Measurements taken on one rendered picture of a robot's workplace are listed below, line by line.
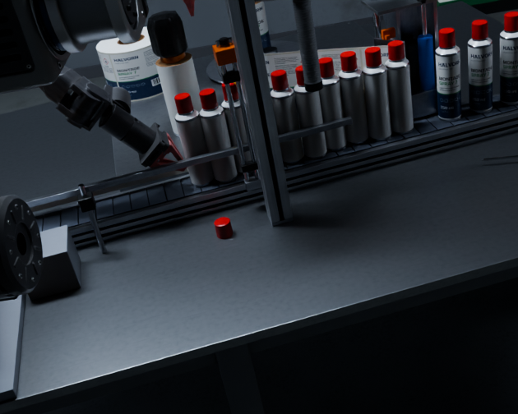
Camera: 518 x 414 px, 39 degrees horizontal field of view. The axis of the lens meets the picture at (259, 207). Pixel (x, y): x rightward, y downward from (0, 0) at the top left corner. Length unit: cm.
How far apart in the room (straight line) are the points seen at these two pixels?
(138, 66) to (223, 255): 79
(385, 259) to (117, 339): 50
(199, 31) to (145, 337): 372
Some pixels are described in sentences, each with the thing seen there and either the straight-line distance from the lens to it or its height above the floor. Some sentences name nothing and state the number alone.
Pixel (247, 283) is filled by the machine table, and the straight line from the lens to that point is 136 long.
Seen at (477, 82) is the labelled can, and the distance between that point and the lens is 170.
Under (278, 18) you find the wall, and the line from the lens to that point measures 485.
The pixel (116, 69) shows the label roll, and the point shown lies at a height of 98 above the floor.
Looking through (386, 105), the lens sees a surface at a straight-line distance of 162.
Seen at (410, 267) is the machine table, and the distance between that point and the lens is 135.
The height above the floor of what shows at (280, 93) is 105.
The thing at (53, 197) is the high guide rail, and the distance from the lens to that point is 155.
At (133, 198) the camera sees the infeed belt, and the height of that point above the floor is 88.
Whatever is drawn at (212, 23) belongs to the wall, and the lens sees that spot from 486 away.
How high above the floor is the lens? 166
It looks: 32 degrees down
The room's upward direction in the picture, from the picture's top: 12 degrees counter-clockwise
